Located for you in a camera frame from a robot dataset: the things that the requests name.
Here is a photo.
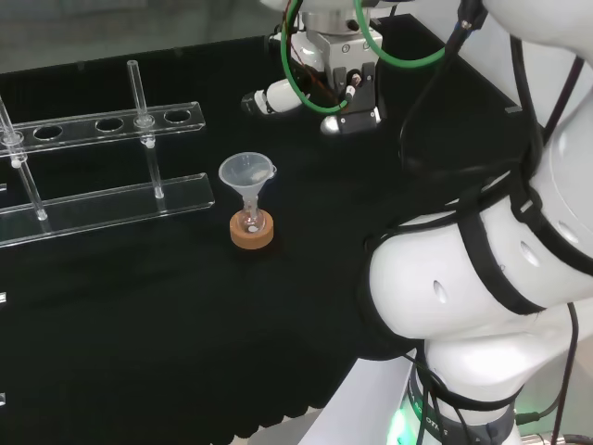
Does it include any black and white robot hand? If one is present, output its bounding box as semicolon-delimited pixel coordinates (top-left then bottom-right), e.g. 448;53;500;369
240;28;386;136

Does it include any clear plastic weighing funnel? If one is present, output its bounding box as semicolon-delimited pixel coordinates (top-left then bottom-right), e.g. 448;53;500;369
218;151;279;220

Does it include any clear funnel stand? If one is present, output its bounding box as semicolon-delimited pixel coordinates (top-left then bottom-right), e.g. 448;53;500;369
0;58;216;248

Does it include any small round-bottom glass flask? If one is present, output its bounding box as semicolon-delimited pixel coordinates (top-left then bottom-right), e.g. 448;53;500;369
237;203;269;235

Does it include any black cloth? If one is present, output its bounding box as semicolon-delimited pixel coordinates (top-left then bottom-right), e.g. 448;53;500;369
0;13;527;442

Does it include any green cable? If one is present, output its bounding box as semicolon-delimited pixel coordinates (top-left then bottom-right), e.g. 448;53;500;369
279;0;449;115

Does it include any black cable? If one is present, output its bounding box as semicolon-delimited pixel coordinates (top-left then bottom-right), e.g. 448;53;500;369
549;300;581;445
397;0;487;173

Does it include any cork ring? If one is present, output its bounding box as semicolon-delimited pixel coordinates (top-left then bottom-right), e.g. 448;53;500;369
229;212;275;250

